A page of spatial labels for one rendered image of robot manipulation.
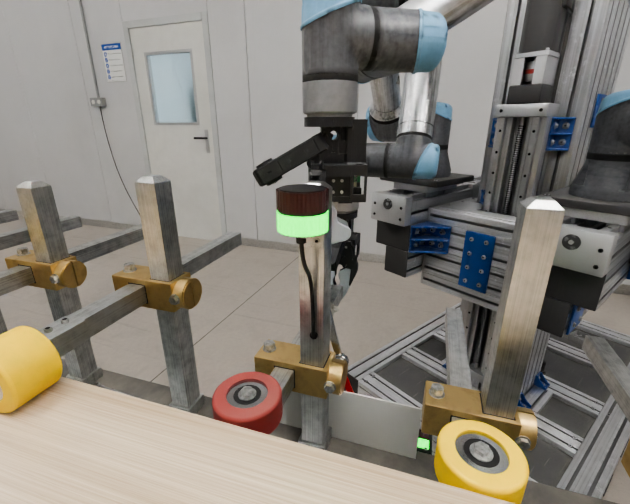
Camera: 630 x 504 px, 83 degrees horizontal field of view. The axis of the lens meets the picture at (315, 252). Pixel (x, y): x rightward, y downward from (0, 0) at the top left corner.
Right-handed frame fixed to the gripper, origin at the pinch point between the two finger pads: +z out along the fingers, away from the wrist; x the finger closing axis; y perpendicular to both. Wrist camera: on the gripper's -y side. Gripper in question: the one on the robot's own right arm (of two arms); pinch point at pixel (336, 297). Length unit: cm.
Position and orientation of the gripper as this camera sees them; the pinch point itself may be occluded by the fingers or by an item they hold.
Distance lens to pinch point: 81.8
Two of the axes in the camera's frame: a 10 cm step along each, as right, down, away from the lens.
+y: 3.1, -3.3, 8.9
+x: -9.5, -1.1, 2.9
